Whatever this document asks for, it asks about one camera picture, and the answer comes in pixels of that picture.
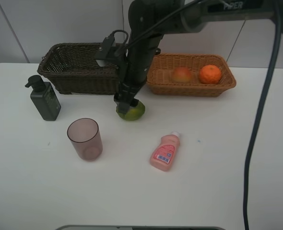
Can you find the dark brown wicker basket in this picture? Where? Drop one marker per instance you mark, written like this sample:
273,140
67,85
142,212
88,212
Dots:
72,69

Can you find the green lime fruit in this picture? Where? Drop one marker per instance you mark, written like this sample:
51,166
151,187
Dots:
134,113

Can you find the dark green pump bottle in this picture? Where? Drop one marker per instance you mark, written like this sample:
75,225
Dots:
44,98

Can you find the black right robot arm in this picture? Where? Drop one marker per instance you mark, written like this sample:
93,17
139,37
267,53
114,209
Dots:
150,20

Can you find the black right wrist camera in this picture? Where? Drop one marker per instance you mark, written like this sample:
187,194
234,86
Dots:
106,54

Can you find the translucent pink plastic cup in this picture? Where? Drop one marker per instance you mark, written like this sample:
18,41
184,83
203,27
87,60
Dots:
86,139

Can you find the light brown wicker basket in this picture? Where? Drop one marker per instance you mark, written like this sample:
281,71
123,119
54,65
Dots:
159,77

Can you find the red yellow peach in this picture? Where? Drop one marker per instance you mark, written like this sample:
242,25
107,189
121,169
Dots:
181,75

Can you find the pink lotion bottle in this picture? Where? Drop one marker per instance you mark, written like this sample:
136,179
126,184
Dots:
163,156

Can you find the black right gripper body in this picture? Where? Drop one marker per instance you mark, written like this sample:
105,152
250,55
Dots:
139,59

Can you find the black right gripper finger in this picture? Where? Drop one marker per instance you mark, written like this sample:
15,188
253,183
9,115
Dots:
123,107
134,102

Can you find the orange mandarin fruit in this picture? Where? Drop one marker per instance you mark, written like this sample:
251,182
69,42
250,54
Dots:
210,74

